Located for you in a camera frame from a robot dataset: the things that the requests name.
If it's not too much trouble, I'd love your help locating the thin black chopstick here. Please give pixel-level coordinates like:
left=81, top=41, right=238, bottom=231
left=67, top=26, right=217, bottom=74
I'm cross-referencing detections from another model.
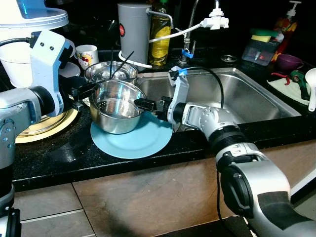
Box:
left=109, top=49, right=116, bottom=79
left=115, top=51, right=135, bottom=75

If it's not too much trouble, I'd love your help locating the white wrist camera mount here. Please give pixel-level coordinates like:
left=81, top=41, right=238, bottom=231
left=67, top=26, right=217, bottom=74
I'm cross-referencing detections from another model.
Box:
left=168, top=67, right=191, bottom=124
left=30, top=31, right=75, bottom=117

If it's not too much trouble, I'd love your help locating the light blue plate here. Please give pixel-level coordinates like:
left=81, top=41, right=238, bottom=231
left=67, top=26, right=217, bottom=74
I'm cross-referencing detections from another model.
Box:
left=90, top=111, right=173, bottom=159

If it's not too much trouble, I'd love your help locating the red pump bottle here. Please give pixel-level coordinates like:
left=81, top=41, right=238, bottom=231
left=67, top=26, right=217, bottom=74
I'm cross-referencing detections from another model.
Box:
left=274, top=0, right=303, bottom=62

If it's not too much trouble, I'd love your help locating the white tiered storage rack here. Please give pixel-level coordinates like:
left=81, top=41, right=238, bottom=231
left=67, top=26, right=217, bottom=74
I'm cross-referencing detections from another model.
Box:
left=0, top=0, right=82, bottom=88

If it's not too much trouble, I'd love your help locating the grey water filter canister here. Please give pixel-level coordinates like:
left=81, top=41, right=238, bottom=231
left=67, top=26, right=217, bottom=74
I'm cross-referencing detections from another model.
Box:
left=117, top=2, right=174, bottom=65

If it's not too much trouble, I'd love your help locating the white plastic ladle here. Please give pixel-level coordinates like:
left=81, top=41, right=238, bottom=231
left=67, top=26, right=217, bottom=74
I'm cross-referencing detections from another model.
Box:
left=305, top=68, right=316, bottom=112

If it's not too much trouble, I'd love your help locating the yellow dish soap bottle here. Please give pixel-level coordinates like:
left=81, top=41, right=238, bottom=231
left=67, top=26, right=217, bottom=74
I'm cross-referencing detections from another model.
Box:
left=150, top=0, right=172, bottom=67

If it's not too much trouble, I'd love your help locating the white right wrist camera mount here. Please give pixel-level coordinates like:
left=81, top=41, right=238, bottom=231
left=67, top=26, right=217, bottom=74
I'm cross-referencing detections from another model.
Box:
left=168, top=67, right=191, bottom=124

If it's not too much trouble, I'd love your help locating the stainless steel sink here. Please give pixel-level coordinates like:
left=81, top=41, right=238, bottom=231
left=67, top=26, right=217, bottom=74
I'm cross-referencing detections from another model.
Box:
left=136, top=67, right=302, bottom=131

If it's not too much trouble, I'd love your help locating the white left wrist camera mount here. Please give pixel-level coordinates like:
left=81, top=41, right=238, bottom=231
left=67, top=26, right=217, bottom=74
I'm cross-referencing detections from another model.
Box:
left=30, top=31, right=75, bottom=117

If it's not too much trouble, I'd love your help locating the pale yellow plate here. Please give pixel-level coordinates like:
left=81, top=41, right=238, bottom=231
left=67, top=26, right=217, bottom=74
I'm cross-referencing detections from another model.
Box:
left=15, top=108, right=79, bottom=144

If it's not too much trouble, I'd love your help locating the white printed mug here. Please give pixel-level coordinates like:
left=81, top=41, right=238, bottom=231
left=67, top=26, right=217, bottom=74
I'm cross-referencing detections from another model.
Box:
left=75, top=44, right=99, bottom=70

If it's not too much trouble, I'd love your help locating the steel gooseneck faucet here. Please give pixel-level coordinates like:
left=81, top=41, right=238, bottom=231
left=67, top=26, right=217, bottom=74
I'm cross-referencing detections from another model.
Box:
left=179, top=0, right=201, bottom=67

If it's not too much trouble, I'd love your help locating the green handled kitchen tool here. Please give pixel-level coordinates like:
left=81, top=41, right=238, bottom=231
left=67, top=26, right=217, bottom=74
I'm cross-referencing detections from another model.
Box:
left=290, top=70, right=311, bottom=102

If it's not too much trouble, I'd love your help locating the red handled kitchen tool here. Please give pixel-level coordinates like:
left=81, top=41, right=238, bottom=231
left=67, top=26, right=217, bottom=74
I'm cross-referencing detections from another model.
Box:
left=270, top=72, right=292, bottom=84

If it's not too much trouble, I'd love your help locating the white water hose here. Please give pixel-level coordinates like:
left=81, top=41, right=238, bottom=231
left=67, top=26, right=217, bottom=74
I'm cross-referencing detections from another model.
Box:
left=118, top=20, right=205, bottom=69

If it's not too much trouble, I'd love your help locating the pale green cloth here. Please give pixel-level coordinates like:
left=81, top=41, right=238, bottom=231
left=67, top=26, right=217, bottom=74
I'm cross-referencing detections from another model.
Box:
left=268, top=74, right=316, bottom=107

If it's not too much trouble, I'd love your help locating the yellow green sponge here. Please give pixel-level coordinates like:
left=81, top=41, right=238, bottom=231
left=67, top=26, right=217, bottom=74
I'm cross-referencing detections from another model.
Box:
left=250, top=29, right=279, bottom=43

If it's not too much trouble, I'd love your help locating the shallow steel bowl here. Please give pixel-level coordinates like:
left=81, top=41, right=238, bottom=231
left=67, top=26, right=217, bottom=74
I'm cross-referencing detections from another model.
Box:
left=84, top=61, right=139, bottom=84

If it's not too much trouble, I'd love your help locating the clear plastic container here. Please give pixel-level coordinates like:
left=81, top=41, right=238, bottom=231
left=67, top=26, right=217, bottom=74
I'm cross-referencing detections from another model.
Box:
left=242, top=39, right=279, bottom=66

